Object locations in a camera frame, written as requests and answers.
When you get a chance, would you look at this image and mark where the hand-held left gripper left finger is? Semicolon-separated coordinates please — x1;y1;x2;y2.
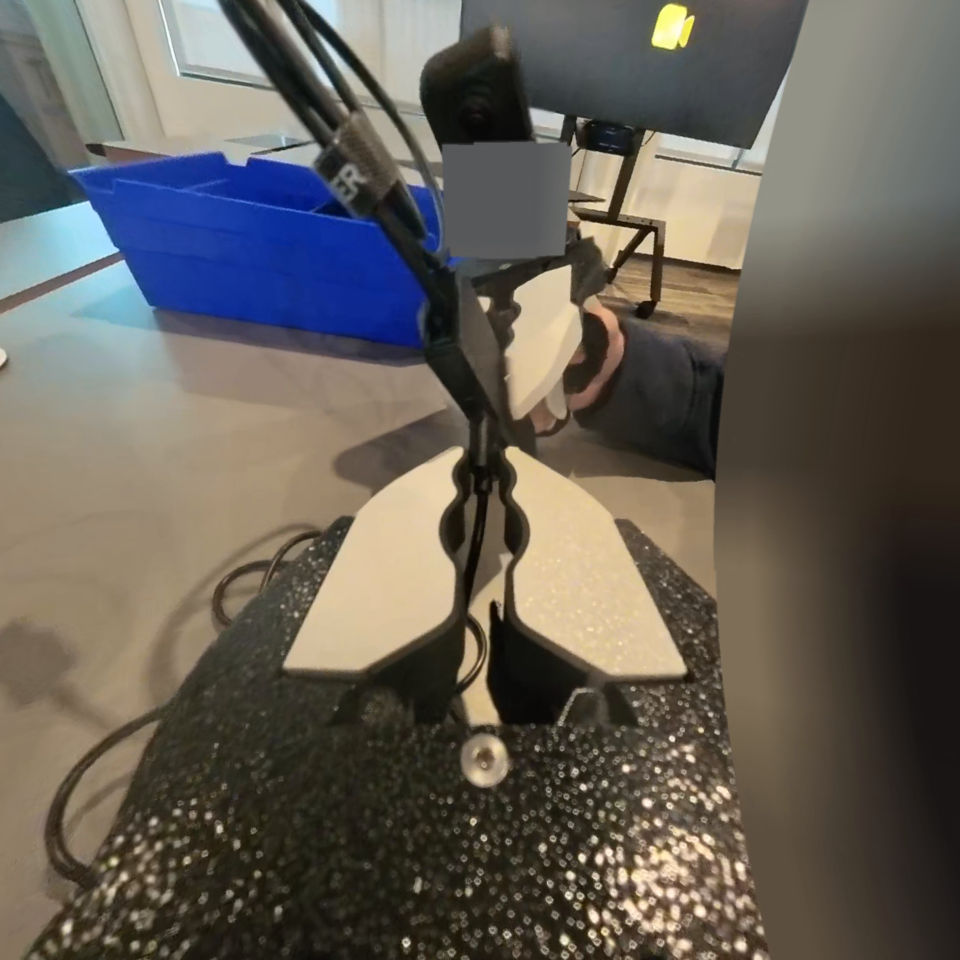
282;445;472;723

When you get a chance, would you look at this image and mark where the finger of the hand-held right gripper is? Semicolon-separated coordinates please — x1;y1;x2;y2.
472;262;588;425

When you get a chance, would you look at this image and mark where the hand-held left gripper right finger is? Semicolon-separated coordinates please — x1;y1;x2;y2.
487;448;691;724

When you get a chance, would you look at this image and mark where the black usb cable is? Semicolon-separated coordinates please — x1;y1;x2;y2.
45;525;331;890
423;322;500;721

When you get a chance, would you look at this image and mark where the black hub cable with strap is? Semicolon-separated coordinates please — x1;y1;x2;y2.
217;0;462;354

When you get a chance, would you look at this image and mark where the person's right forearm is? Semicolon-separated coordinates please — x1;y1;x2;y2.
573;318;727;481

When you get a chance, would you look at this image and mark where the person's right hand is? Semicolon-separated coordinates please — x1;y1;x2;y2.
562;307;628;425

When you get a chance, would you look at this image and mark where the black monitor screen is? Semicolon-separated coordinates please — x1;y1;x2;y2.
459;0;810;151

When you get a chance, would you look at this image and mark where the small black box under monitor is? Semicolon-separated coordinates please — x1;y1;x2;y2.
583;120;640;156

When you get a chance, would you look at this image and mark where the black rolling monitor stand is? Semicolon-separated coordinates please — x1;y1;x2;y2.
558;112;670;320

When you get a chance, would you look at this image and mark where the blue plastic bin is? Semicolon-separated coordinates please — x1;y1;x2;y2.
67;150;451;350

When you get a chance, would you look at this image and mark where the grey background table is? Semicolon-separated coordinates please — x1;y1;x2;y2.
84;131;335;165

